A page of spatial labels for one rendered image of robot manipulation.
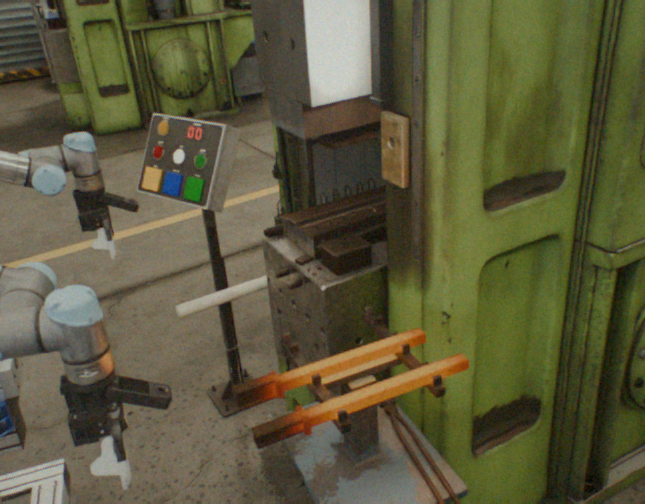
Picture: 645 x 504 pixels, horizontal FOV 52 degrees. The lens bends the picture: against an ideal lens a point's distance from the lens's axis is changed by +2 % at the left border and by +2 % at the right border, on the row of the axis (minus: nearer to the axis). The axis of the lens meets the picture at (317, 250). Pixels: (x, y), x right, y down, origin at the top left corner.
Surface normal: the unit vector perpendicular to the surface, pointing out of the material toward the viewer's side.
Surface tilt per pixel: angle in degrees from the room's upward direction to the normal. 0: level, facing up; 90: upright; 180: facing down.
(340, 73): 90
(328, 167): 90
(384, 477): 0
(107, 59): 90
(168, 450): 0
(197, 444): 0
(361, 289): 90
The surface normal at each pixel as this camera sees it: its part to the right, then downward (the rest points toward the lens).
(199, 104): 0.43, 0.40
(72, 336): 0.16, 0.45
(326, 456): -0.07, -0.88
